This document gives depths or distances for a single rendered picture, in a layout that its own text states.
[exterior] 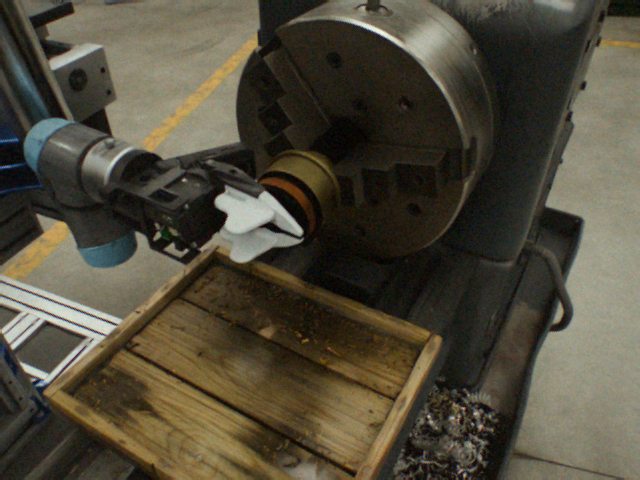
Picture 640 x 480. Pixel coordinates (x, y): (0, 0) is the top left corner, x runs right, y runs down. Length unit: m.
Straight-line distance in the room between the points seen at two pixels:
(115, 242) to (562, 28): 0.59
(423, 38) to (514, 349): 0.75
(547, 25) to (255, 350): 0.51
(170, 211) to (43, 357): 1.21
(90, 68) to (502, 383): 0.91
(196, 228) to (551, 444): 1.38
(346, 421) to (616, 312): 1.67
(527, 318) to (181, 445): 0.84
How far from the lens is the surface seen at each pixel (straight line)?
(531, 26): 0.69
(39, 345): 1.74
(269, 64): 0.60
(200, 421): 0.63
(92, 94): 0.92
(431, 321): 0.74
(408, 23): 0.60
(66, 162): 0.65
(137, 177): 0.61
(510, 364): 1.15
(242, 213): 0.51
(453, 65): 0.60
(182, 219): 0.52
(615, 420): 1.86
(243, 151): 0.62
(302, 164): 0.55
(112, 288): 2.13
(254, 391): 0.64
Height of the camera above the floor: 1.41
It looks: 40 degrees down
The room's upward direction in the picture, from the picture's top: straight up
